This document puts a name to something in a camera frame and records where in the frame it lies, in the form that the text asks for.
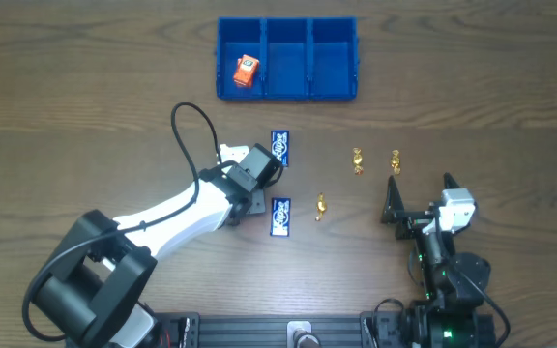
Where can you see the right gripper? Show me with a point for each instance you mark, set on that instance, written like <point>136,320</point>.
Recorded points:
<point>409,224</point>

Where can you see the gold candy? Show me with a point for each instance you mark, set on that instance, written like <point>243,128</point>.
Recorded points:
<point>321,207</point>
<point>358,161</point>
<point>395,162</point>

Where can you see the blue candy pack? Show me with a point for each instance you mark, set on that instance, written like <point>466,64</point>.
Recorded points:
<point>281,142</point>
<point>280,217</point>

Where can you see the orange candy box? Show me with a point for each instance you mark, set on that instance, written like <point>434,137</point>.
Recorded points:
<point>245,72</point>

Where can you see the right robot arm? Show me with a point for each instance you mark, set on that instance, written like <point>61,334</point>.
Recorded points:
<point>467,275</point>

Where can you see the blue tray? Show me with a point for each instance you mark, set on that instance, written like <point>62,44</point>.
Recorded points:
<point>285,29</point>

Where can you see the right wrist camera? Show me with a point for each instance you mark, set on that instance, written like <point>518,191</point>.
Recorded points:
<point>452,210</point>

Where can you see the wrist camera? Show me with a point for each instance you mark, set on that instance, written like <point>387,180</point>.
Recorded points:
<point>452,210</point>
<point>232,152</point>

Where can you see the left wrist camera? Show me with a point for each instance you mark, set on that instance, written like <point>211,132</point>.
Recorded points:
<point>232,152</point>

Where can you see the mounting rail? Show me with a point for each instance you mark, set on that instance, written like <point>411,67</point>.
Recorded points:
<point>249,331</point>

